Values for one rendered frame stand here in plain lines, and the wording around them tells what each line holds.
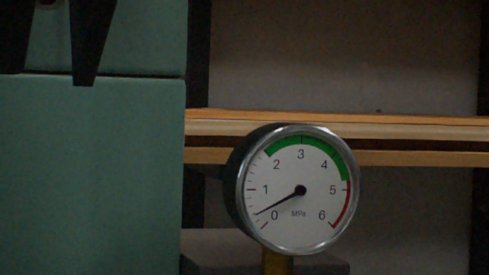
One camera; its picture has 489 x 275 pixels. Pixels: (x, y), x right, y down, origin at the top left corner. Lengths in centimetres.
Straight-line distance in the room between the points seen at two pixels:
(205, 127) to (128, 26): 207
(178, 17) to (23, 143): 10
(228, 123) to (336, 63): 71
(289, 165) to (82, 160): 11
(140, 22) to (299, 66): 266
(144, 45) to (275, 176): 10
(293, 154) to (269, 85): 266
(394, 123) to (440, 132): 13
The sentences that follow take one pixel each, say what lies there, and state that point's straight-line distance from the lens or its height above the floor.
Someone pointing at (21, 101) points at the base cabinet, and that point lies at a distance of 50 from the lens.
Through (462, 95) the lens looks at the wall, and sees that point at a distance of 340.
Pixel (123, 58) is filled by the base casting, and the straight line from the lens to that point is 51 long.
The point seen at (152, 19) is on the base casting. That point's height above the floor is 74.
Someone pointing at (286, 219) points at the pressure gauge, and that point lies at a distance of 47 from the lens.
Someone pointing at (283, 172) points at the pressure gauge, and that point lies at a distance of 47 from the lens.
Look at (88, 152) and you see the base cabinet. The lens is 51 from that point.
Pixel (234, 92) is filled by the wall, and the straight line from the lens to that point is 309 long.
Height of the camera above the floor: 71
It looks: 3 degrees down
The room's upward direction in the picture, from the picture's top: 2 degrees clockwise
